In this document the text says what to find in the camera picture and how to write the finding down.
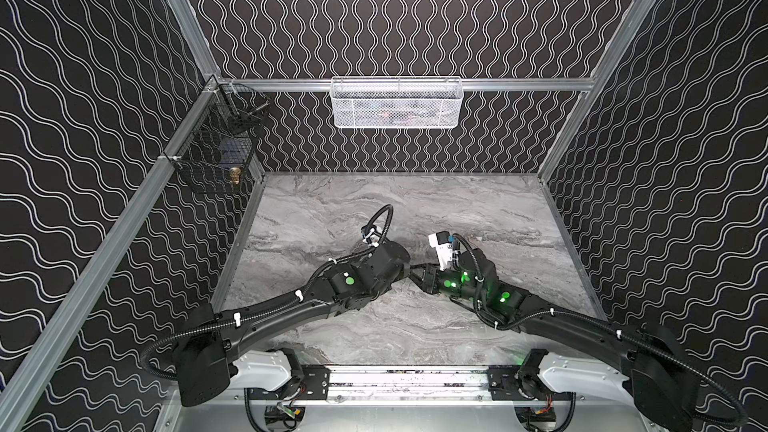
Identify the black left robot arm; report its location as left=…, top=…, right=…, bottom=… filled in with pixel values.
left=139, top=204, right=410, bottom=407

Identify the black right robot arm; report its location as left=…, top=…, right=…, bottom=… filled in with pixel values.
left=410, top=231, right=749, bottom=431

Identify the brass padlock in basket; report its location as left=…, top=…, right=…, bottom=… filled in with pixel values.
left=229, top=167, right=242, bottom=186

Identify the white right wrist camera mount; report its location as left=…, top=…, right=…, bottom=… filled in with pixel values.
left=428, top=231, right=454, bottom=271

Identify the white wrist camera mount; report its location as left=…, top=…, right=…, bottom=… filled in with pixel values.
left=361, top=225, right=381, bottom=247
left=428, top=231, right=454, bottom=271

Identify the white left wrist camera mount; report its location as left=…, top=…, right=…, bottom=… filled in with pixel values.
left=361, top=225, right=381, bottom=247

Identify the aluminium linear rail base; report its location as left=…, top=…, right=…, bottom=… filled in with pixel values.
left=281, top=364, right=652, bottom=409

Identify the white wire mesh basket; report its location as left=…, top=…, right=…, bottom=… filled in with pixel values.
left=329, top=86, right=464, bottom=129

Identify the black wire mesh basket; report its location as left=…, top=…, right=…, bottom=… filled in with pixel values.
left=170, top=76, right=272, bottom=197

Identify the aluminium horizontal back rail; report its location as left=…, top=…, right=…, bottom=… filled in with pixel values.
left=222, top=77, right=596, bottom=93

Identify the aluminium frame corner post right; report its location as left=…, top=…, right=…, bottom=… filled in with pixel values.
left=538, top=0, right=657, bottom=185

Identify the aluminium frame corner post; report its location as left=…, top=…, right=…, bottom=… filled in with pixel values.
left=538, top=0, right=657, bottom=185
left=166, top=0, right=221, bottom=78

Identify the aluminium frame corner post left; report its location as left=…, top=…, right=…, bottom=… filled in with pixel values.
left=166, top=0, right=221, bottom=78

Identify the aluminium left side rail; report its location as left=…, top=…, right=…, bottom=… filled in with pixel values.
left=1, top=76, right=219, bottom=431

